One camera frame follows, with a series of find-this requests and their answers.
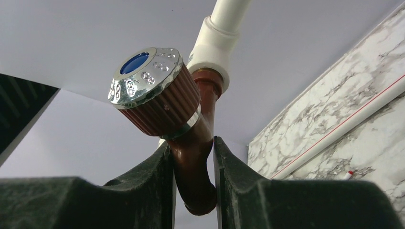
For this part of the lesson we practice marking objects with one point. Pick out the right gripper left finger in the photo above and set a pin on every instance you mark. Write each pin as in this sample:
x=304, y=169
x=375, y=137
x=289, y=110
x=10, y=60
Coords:
x=142, y=198

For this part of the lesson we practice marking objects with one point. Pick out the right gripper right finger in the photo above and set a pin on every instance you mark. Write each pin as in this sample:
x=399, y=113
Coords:
x=247, y=200

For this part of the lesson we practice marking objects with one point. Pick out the brown water faucet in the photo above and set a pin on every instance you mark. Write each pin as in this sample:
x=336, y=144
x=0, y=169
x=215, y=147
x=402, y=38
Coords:
x=156, y=92

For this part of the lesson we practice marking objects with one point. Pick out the red capped white pen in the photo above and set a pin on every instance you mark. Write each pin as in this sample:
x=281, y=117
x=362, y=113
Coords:
x=348, y=175

